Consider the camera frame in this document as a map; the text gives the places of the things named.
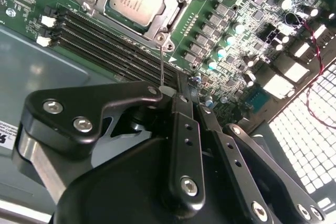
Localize metal socket cover frame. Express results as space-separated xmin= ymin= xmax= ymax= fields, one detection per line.
xmin=81 ymin=0 xmax=200 ymax=41

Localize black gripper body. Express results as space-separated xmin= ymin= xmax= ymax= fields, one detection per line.
xmin=52 ymin=134 xmax=250 ymax=224

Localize thin metal locking lever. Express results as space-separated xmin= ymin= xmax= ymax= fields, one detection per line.
xmin=158 ymin=44 xmax=165 ymax=88

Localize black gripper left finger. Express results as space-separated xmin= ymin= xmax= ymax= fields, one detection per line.
xmin=12 ymin=73 xmax=207 ymax=213

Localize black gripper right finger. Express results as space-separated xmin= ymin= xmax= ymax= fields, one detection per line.
xmin=187 ymin=77 xmax=328 ymax=224

